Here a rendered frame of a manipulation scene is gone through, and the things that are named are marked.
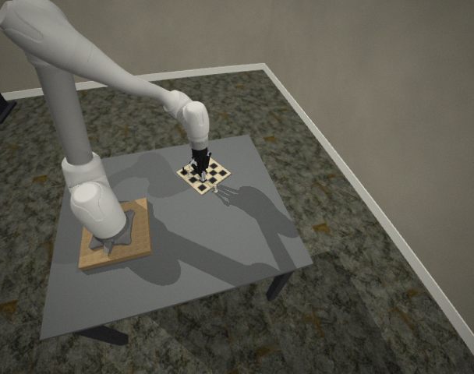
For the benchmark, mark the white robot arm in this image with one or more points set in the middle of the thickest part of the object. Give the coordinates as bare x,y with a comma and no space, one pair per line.
57,51

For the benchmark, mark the black and cream chessboard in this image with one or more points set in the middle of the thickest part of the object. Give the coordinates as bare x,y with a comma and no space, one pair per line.
214,174

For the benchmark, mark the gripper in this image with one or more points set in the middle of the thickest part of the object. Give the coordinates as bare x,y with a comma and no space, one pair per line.
202,162

